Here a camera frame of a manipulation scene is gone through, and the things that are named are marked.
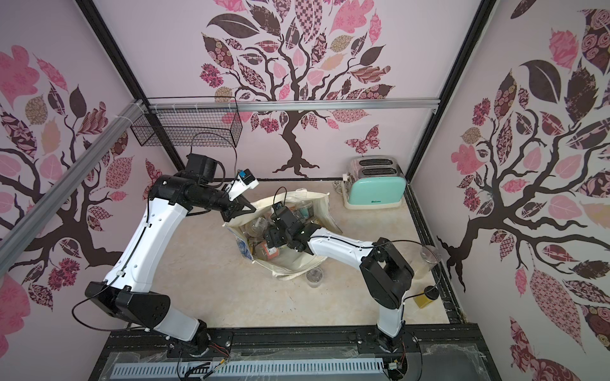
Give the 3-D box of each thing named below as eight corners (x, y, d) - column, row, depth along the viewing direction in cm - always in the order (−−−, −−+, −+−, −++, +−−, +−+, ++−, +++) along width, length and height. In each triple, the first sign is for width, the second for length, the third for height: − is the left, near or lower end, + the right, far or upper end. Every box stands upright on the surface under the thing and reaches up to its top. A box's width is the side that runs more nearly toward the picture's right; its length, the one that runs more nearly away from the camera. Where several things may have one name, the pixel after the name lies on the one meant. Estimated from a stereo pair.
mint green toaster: (345, 212, 110) (350, 184, 96) (341, 184, 122) (345, 156, 108) (398, 212, 110) (411, 184, 96) (390, 184, 122) (400, 155, 108)
